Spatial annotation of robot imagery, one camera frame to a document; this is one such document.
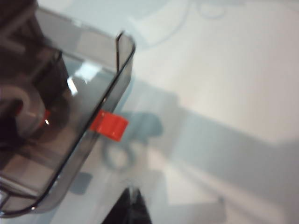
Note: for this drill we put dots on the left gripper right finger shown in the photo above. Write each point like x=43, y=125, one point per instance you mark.
x=141, y=210

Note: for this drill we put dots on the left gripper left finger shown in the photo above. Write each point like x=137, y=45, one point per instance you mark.
x=125, y=210

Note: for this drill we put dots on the transparent tape black dispenser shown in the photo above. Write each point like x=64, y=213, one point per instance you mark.
x=28, y=102

